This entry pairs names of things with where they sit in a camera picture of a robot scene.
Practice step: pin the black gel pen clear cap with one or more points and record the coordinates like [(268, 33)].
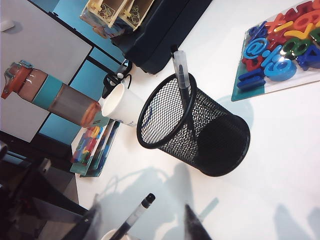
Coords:
[(135, 217), (180, 67)]

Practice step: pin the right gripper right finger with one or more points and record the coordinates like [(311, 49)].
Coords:
[(195, 227)]

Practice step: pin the black mesh pen holder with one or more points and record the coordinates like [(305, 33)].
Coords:
[(220, 145)]

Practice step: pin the small white knob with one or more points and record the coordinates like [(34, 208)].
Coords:
[(6, 26)]

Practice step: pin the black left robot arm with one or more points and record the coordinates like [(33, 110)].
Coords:
[(15, 220)]

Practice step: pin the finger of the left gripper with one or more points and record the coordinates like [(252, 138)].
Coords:
[(62, 215)]

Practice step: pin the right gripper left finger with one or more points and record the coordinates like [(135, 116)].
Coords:
[(92, 227)]

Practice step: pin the clear pack of colourful letters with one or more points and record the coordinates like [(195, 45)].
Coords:
[(275, 62), (87, 150)]

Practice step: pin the clear bottle orange lid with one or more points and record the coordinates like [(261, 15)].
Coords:
[(65, 102)]

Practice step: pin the white paper cup blue logo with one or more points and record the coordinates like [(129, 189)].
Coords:
[(125, 105), (110, 236)]

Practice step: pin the white cabinet door panel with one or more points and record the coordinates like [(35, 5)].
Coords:
[(37, 45)]

